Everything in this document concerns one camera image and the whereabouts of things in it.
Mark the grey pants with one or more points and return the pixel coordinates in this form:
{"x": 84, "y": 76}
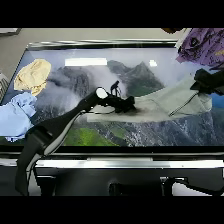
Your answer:
{"x": 166, "y": 101}

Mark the yellow garment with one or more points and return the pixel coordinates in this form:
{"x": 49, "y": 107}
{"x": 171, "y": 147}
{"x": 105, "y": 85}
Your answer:
{"x": 33, "y": 76}

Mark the light blue garment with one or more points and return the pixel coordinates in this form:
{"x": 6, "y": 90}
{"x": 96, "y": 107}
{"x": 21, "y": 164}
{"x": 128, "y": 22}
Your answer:
{"x": 16, "y": 116}

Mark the silver frame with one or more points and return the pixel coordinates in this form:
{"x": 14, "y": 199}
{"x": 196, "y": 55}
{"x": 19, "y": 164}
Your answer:
{"x": 110, "y": 163}

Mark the purple garment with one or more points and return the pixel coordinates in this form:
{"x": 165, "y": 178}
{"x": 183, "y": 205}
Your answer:
{"x": 203, "y": 45}

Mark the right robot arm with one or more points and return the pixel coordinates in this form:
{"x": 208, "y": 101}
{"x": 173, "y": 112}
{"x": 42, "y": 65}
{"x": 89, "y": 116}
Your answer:
{"x": 208, "y": 81}

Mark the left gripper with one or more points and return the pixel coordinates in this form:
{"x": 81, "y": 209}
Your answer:
{"x": 125, "y": 103}

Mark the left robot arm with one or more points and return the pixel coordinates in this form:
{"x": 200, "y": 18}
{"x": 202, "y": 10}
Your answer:
{"x": 50, "y": 130}

